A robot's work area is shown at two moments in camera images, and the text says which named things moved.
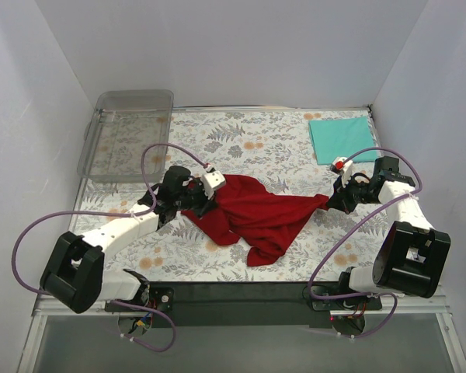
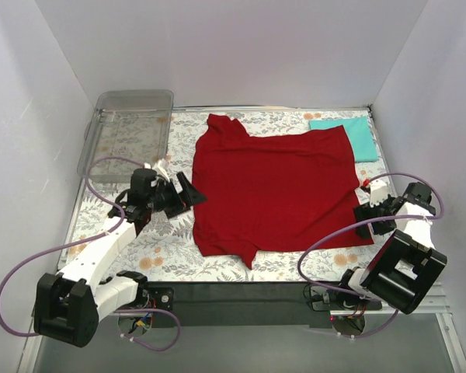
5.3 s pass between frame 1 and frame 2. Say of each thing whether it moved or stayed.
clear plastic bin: stayed
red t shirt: moved
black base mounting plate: stayed
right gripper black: moved
